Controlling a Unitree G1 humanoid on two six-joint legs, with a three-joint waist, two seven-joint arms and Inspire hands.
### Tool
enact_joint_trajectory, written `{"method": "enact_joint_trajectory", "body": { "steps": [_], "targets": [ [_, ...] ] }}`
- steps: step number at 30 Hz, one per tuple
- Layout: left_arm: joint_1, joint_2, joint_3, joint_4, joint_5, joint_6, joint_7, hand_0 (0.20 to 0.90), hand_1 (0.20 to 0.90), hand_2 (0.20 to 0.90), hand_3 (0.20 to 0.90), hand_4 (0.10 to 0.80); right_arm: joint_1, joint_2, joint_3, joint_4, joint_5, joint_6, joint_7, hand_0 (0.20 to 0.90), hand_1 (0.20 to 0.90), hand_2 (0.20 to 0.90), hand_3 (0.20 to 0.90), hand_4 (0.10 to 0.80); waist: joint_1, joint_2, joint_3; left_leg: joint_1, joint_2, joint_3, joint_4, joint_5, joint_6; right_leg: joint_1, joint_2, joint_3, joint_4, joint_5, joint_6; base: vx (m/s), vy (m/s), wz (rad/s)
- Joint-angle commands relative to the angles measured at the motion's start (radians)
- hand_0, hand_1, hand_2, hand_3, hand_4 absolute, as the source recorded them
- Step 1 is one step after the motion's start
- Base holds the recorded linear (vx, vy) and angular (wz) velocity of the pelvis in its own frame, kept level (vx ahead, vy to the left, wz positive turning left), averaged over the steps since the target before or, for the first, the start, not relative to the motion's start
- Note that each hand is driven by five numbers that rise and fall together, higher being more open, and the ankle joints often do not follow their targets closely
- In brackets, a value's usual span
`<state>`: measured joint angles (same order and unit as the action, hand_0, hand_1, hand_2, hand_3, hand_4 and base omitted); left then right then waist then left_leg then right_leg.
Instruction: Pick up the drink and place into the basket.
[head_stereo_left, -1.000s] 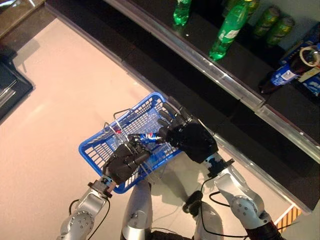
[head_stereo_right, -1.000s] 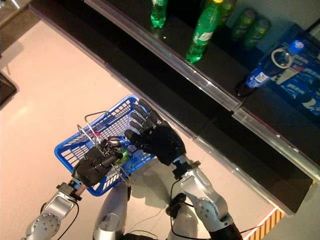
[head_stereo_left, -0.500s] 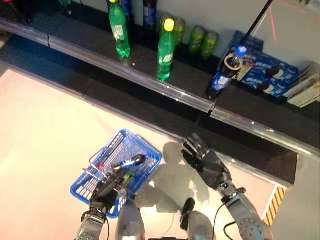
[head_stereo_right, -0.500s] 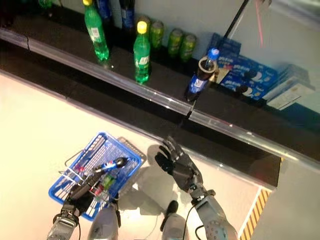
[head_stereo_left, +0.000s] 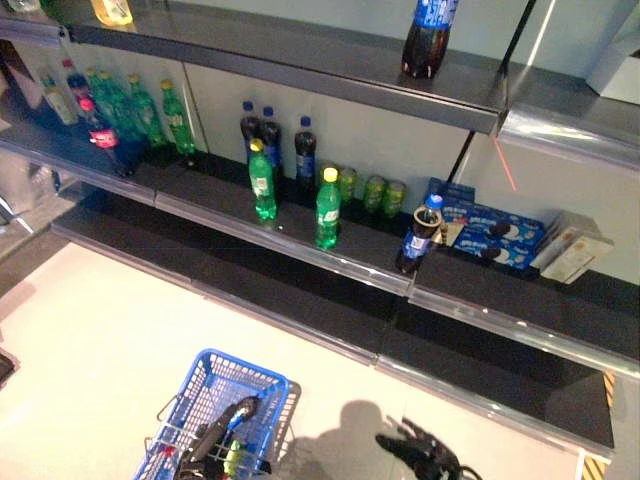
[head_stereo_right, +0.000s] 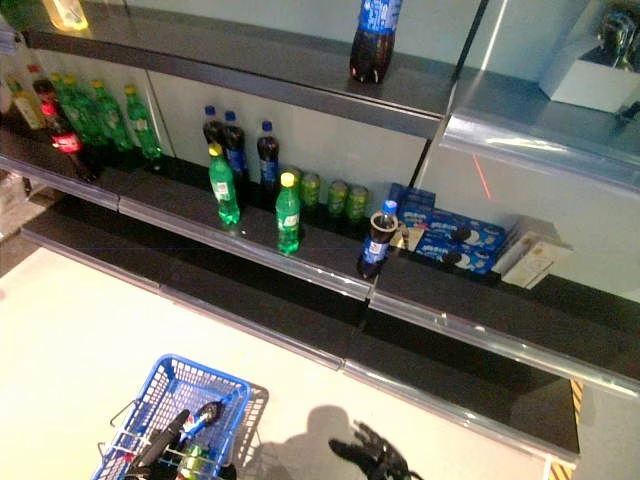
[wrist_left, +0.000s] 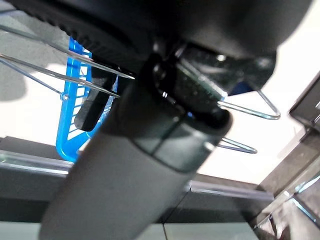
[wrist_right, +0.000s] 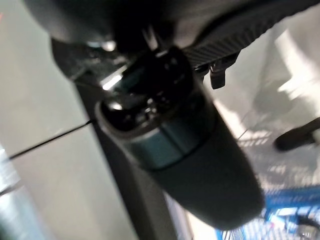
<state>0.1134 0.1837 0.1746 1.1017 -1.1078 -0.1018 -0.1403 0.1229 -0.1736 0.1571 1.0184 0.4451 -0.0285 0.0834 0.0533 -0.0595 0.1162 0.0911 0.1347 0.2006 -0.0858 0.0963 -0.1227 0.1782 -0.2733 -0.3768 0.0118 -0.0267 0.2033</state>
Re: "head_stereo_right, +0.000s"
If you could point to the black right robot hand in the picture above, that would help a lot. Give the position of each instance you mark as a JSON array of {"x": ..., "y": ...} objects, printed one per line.
[{"x": 380, "y": 462}]

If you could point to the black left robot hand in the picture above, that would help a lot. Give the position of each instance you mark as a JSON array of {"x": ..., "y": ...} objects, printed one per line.
[{"x": 150, "y": 465}]

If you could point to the blue plastic shopping basket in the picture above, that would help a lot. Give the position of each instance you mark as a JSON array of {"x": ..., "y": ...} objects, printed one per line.
[{"x": 165, "y": 380}]

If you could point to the red cap drink bottle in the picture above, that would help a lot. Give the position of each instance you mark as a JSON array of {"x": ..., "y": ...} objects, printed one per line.
[{"x": 33, "y": 70}]

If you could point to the yellow drink bottle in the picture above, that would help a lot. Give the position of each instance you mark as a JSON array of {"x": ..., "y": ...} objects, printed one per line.
[{"x": 65, "y": 12}]

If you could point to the black base shelf board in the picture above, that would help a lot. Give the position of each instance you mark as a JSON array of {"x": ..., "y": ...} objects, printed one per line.
[{"x": 300, "y": 310}]

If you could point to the yellow black hazard tape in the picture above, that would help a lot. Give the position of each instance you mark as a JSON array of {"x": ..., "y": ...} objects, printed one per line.
[
  {"x": 562, "y": 470},
  {"x": 576, "y": 400}
]

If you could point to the blue cookie box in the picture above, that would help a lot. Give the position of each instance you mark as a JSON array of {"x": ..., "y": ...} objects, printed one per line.
[
  {"x": 417, "y": 200},
  {"x": 450, "y": 225},
  {"x": 440, "y": 252}
]

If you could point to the small tan cardboard piece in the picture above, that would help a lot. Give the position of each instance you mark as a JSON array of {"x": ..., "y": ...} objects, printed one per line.
[{"x": 402, "y": 240}]

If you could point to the black drinks shelf board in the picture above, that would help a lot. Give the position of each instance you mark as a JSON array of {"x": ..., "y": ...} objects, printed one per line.
[{"x": 325, "y": 245}]

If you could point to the white silver carton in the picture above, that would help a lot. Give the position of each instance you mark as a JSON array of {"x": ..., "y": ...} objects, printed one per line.
[{"x": 530, "y": 260}]

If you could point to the green soda bottle yellow cap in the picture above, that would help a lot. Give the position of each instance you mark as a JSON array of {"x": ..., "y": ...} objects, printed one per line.
[
  {"x": 142, "y": 130},
  {"x": 112, "y": 117},
  {"x": 287, "y": 215},
  {"x": 82, "y": 112},
  {"x": 57, "y": 85},
  {"x": 224, "y": 190}
]

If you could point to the clear plastic container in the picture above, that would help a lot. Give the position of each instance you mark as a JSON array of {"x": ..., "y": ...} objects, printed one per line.
[{"x": 60, "y": 184}]

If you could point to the pale cardboard boxes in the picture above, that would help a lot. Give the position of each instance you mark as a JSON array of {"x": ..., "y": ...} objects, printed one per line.
[{"x": 12, "y": 200}]

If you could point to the red label cola bottle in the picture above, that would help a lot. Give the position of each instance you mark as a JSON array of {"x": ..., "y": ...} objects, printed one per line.
[{"x": 62, "y": 137}]

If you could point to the grey shelf board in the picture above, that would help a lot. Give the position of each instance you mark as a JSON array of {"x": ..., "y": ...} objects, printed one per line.
[{"x": 525, "y": 125}]

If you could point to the yellow tea bottle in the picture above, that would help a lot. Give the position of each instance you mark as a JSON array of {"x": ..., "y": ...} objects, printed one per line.
[{"x": 27, "y": 110}]

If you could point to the black bare shelf board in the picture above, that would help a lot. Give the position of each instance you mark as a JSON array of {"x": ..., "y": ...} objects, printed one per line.
[{"x": 250, "y": 65}]

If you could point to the white display box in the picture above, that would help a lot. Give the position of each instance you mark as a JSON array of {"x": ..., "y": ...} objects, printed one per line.
[{"x": 590, "y": 85}]

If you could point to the large blue label cola bottle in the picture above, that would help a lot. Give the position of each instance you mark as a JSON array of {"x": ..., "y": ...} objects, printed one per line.
[{"x": 375, "y": 30}]

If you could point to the dark glossy figurine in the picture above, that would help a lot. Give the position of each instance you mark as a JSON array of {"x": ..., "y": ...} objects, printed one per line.
[{"x": 617, "y": 35}]

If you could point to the clear plastic price rail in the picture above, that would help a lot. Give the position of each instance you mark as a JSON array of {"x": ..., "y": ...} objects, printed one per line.
[
  {"x": 500, "y": 341},
  {"x": 250, "y": 330},
  {"x": 250, "y": 250},
  {"x": 100, "y": 266},
  {"x": 450, "y": 407}
]

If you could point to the dark shelf upright post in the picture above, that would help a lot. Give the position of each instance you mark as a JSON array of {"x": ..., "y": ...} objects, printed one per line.
[{"x": 469, "y": 45}]

